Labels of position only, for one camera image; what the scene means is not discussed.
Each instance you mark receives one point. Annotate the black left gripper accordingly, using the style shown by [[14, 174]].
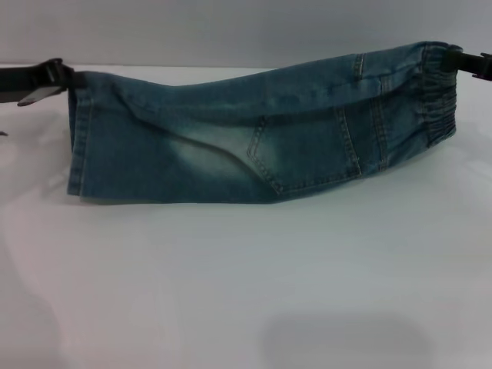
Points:
[[27, 82]]

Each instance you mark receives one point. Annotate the blue denim shorts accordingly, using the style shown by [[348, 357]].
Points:
[[269, 146]]

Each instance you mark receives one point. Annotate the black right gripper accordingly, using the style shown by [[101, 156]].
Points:
[[478, 65]]

